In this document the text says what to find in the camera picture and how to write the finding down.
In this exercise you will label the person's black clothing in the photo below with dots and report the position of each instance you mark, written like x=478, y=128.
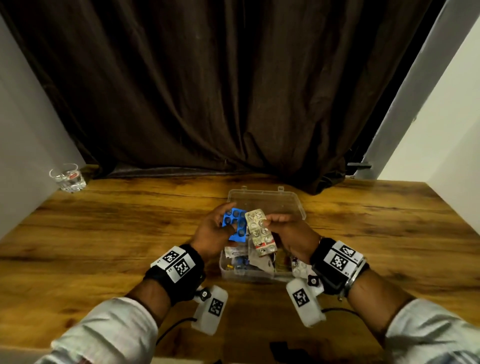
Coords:
x=288, y=354

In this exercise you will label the person's right hand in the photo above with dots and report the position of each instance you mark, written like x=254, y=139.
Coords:
x=296, y=236

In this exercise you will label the white window frame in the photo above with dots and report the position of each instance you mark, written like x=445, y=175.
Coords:
x=412, y=86

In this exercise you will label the clear drinking glass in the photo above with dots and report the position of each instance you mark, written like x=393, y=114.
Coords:
x=69, y=180

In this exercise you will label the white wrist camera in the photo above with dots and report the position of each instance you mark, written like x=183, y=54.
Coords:
x=303, y=303
x=212, y=311

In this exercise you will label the person's left hand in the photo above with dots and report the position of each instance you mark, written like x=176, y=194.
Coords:
x=210, y=236

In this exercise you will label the clear plastic medicine box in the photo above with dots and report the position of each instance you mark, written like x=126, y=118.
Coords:
x=279, y=202

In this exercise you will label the person's left forearm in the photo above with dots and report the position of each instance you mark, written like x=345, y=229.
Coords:
x=112, y=330

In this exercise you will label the blue blister pack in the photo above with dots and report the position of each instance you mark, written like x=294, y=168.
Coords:
x=236, y=219

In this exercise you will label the brown curtain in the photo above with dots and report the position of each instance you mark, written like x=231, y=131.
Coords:
x=206, y=82

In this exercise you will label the person's right forearm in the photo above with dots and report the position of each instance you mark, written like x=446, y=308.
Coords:
x=420, y=326

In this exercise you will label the silver blister pack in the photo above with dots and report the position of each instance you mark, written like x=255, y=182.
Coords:
x=260, y=236

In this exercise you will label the pile of medicine strips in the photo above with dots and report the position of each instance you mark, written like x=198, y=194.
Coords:
x=258, y=268

